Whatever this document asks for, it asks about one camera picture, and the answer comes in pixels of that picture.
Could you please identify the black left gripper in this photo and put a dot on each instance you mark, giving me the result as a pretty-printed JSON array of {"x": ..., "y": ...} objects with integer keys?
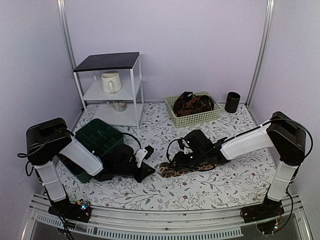
[{"x": 144, "y": 172}]

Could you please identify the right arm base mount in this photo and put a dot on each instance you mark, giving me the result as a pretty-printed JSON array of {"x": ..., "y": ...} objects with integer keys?
[{"x": 270, "y": 212}]

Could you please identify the dark brown rolled ties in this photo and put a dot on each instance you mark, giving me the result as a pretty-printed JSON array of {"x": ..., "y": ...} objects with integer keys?
[{"x": 189, "y": 104}]

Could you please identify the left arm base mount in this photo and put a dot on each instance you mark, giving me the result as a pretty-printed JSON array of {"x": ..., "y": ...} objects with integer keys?
[{"x": 78, "y": 211}]

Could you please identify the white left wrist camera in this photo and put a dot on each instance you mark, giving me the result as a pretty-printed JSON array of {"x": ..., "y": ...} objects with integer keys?
[{"x": 143, "y": 154}]

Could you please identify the aluminium frame post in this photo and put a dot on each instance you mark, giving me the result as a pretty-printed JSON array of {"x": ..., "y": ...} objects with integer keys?
[
  {"x": 270, "y": 4},
  {"x": 70, "y": 53}
]

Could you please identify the pale green perforated basket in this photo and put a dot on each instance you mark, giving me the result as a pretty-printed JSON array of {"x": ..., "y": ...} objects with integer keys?
[{"x": 180, "y": 122}]

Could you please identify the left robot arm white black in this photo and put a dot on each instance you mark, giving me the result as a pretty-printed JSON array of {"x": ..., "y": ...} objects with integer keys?
[{"x": 47, "y": 140}]

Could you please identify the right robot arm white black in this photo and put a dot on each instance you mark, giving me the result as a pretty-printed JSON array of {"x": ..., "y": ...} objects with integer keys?
[{"x": 286, "y": 136}]

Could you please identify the white ceramic mug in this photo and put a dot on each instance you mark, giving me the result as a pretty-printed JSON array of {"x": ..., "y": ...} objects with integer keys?
[{"x": 111, "y": 82}]

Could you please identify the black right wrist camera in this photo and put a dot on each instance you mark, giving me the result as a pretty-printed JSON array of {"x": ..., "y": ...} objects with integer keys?
[{"x": 197, "y": 141}]

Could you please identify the dark green plastic bin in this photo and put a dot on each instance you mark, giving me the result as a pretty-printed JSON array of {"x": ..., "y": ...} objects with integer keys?
[{"x": 98, "y": 137}]

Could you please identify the right aluminium frame post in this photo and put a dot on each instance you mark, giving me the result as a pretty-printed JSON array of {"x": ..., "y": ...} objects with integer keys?
[{"x": 270, "y": 4}]

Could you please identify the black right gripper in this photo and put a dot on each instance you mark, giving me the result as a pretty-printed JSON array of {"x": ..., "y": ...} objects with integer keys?
[{"x": 180, "y": 161}]

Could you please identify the cream floral patterned tie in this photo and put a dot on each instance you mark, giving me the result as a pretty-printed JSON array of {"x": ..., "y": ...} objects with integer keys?
[{"x": 168, "y": 170}]

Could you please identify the floral patterned table mat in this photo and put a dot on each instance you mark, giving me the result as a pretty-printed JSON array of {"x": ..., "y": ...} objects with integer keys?
[{"x": 242, "y": 181}]

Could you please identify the left aluminium frame post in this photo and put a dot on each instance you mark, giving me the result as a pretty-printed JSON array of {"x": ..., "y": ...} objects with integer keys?
[{"x": 70, "y": 53}]

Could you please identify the black cylindrical cup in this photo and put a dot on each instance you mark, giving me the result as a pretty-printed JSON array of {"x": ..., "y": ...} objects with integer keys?
[{"x": 232, "y": 102}]

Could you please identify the aluminium front rail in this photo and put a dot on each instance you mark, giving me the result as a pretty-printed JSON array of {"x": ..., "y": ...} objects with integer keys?
[{"x": 206, "y": 224}]

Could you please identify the white shelf with black top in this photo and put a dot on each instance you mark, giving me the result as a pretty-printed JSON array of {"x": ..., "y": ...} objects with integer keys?
[{"x": 118, "y": 91}]

